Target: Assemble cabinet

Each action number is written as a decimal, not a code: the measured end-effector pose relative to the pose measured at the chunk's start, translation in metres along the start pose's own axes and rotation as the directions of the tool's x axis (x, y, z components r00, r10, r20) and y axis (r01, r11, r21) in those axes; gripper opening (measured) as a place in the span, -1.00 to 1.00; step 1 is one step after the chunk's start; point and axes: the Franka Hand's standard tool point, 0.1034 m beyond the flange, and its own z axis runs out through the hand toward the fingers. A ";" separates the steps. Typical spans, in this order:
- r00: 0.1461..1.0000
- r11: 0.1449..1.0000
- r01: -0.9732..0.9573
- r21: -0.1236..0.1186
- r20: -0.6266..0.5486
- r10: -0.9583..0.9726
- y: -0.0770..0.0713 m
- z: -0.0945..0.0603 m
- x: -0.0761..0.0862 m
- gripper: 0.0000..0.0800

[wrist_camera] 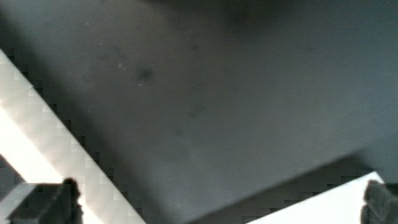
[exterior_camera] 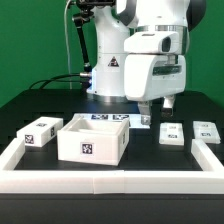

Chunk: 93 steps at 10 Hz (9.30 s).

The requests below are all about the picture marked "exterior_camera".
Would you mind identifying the white cabinet door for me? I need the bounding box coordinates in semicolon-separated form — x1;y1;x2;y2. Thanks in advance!
193;121;221;144
159;123;184;146

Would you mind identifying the black cable bundle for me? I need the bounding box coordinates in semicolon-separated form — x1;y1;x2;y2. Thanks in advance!
29;72;92;90

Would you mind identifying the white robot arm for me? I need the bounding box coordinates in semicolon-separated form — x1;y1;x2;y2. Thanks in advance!
88;0;206;125

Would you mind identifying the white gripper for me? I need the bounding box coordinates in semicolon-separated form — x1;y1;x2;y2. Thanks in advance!
124;54;186;125

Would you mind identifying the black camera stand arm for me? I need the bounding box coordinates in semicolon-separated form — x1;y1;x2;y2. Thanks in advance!
72;0;116;72

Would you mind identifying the white cable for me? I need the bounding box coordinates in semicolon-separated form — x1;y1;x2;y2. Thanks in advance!
63;0;74;90

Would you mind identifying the white U-shaped fence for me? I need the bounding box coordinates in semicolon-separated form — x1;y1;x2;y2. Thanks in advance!
0;138;224;194

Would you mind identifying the white marker sheet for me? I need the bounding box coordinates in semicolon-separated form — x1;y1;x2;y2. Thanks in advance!
80;113;150;129

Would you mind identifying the white cabinet top block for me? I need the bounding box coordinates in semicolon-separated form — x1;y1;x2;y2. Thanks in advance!
17;117;63;147

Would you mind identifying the white cabinet body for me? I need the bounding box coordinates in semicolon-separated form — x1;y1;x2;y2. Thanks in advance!
57;115;129;166

